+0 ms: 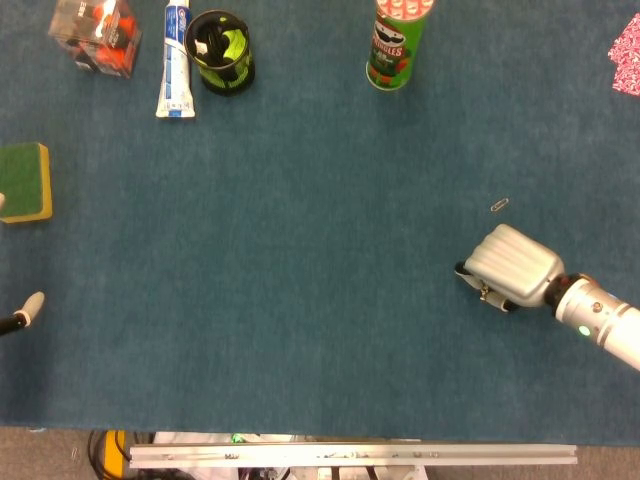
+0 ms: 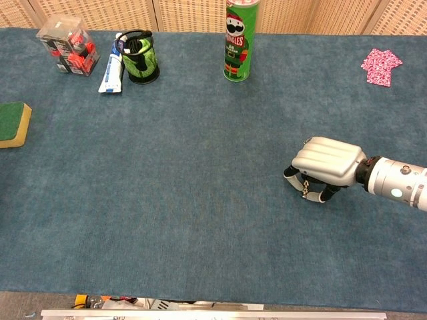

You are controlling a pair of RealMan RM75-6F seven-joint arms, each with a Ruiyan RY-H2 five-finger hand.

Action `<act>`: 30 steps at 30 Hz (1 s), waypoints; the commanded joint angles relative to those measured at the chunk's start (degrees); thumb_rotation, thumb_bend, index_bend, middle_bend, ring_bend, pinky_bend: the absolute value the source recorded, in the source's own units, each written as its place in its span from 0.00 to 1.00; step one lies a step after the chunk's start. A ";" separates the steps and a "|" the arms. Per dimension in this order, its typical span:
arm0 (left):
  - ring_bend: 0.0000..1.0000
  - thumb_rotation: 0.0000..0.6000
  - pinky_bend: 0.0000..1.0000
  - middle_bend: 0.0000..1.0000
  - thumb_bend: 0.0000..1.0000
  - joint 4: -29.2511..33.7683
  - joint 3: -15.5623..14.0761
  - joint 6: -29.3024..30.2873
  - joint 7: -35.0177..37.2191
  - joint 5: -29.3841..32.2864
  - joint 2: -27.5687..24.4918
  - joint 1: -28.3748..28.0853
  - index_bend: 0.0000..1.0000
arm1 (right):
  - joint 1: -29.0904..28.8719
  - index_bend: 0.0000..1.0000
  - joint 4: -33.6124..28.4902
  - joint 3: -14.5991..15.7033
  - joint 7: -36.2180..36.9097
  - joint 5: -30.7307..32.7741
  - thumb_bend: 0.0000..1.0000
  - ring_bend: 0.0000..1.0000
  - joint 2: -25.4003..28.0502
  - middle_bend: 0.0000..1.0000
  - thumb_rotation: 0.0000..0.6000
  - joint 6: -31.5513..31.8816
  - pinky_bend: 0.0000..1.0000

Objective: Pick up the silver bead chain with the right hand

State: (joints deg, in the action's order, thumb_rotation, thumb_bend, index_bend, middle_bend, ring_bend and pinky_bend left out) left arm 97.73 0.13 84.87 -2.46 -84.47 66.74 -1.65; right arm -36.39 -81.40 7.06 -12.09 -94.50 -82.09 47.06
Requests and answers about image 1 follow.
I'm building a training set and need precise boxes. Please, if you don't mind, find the clear box with orange item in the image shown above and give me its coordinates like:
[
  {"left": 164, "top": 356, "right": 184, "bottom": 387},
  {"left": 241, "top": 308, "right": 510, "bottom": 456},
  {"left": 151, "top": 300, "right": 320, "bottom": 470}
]
[{"left": 47, "top": 0, "right": 143, "bottom": 80}]

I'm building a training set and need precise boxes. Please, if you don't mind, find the red white patterned cloth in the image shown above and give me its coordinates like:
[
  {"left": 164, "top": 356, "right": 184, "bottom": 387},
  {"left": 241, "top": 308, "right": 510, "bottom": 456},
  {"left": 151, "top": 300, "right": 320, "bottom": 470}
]
[{"left": 607, "top": 12, "right": 640, "bottom": 96}]

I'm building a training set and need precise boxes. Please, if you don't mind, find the green yellow sponge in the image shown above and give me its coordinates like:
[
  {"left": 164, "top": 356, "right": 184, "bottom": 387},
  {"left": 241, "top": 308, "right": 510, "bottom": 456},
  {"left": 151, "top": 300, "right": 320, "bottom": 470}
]
[{"left": 0, "top": 142, "right": 54, "bottom": 224}]

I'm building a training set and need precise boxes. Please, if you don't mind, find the white blue toothpaste tube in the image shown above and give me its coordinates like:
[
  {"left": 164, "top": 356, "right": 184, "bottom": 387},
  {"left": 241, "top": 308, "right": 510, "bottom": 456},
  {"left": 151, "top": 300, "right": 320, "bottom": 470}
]
[{"left": 154, "top": 0, "right": 197, "bottom": 120}]

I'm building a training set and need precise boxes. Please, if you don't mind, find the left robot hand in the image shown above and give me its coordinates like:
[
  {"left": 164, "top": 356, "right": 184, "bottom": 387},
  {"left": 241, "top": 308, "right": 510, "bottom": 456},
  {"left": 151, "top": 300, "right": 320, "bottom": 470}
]
[{"left": 0, "top": 192, "right": 46, "bottom": 337}]

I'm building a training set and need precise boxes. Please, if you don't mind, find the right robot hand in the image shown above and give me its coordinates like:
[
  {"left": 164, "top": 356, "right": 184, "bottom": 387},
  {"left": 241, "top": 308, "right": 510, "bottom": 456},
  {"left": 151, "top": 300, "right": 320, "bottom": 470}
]
[{"left": 453, "top": 223, "right": 567, "bottom": 315}]

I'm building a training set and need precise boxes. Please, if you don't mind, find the green Pringles can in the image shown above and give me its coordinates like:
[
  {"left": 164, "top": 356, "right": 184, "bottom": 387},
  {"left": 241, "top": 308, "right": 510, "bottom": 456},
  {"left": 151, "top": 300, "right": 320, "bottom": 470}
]
[{"left": 365, "top": 0, "right": 436, "bottom": 92}]

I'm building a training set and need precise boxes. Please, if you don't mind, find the black mesh pen holder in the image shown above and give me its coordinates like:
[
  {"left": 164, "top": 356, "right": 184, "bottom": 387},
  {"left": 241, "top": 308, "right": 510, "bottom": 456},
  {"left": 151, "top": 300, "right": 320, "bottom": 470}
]
[{"left": 183, "top": 9, "right": 256, "bottom": 97}]

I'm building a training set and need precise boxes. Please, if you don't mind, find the blue felt table mat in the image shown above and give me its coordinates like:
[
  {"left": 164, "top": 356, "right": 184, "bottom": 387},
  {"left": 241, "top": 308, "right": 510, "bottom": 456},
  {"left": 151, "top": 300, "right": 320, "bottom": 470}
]
[{"left": 0, "top": 0, "right": 640, "bottom": 447}]

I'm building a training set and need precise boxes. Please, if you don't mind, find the aluminium profile rail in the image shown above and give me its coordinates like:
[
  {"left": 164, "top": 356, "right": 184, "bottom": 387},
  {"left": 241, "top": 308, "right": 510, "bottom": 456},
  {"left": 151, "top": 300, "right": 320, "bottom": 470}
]
[{"left": 129, "top": 442, "right": 579, "bottom": 469}]

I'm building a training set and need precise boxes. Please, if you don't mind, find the yellow black device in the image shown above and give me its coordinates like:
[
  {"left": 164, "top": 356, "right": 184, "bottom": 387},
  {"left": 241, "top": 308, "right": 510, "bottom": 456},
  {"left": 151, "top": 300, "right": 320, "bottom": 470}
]
[{"left": 102, "top": 429, "right": 132, "bottom": 480}]

